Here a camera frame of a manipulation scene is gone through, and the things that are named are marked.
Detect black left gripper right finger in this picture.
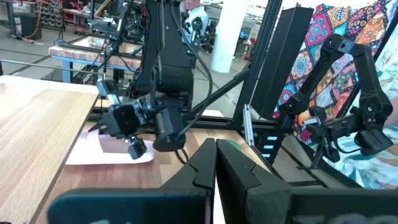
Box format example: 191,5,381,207
216,139,398,224

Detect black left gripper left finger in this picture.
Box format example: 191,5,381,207
47,138,217,224

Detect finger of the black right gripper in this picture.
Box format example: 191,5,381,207
126,135,147,160
88,121,108,134

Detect green slide sandal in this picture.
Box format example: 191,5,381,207
226,139,243,152

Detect wooden shelf with black legs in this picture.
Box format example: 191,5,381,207
0,74,100,224

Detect black control box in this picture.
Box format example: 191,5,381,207
254,130,284,166

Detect background wooden workbench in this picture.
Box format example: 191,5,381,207
48,35,144,84

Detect black flat panel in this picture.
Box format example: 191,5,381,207
250,6,315,121

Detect person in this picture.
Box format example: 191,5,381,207
183,0,210,37

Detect floral printed cloth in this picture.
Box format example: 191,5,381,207
323,27,398,190

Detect white pillar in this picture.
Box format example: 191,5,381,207
210,0,248,74

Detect colourful patterned cloth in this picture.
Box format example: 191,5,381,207
272,0,398,147

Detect silver frame bracket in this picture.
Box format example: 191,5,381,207
243,104,256,147

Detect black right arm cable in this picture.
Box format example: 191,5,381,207
172,6,215,156

